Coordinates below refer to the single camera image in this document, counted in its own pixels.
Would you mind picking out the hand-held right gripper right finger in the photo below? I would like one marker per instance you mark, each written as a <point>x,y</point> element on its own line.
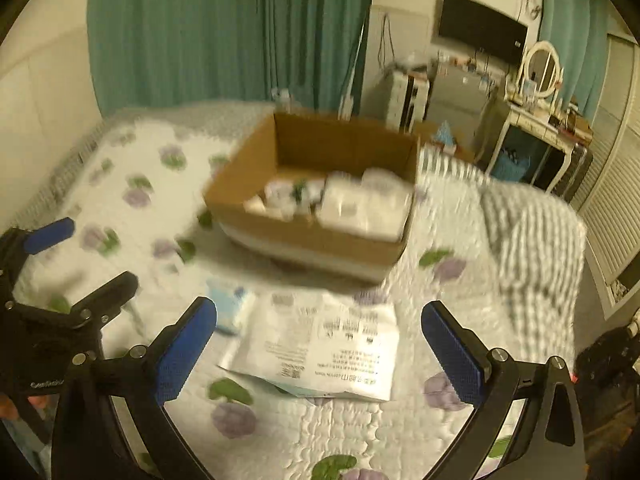
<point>450,355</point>

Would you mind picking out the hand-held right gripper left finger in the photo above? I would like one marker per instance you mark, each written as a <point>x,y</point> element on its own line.
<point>186,350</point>

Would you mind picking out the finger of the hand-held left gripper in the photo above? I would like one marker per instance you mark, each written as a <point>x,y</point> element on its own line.
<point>112,290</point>
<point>47,235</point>

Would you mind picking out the light blue small pack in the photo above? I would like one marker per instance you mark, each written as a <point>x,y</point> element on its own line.
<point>227,305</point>

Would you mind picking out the white printed plastic package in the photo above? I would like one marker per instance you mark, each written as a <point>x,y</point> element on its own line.
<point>325,340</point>

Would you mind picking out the white tissue pack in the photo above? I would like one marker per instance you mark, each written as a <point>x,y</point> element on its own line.
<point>365,205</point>

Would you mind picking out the floral print tissue pack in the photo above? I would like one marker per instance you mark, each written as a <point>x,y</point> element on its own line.
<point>287,197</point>

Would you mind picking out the brown cardboard box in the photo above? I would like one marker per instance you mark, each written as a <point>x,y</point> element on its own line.
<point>340,140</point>

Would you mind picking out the person's left hand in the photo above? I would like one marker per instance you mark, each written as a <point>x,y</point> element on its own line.
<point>15,406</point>

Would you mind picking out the floral quilted bed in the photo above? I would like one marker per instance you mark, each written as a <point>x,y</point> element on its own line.
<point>150,185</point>

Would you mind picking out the grey checked pillow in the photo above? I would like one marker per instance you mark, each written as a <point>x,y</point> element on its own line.
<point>535,240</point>

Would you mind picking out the dark cloth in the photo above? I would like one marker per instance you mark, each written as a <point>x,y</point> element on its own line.
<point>610,370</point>

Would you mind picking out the blue basket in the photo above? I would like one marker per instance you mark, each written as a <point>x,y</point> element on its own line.
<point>510,166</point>

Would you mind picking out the blue tissue box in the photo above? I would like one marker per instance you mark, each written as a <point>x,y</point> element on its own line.
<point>445,136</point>

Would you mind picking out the dark suitcase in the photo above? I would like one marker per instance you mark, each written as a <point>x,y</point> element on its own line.
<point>575,172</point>

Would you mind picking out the white dressing table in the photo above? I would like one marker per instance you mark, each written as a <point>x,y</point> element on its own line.
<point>530,120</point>

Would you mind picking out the wide green curtain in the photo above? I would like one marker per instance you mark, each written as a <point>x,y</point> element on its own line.
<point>200,35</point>

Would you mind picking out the white louvre doors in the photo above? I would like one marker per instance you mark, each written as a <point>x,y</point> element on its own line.
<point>615,160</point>

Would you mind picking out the grey fridge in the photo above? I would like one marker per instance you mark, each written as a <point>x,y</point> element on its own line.
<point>460,90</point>

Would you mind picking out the white cabinet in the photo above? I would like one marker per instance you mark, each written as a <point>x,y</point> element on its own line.
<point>397,95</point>

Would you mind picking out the white oval vanity mirror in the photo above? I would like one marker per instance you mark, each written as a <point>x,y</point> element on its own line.
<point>542,67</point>

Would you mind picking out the narrow green curtain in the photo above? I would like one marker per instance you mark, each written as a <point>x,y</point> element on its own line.
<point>575,20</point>

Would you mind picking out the black wall television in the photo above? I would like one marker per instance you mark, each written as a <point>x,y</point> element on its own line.
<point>480,27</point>

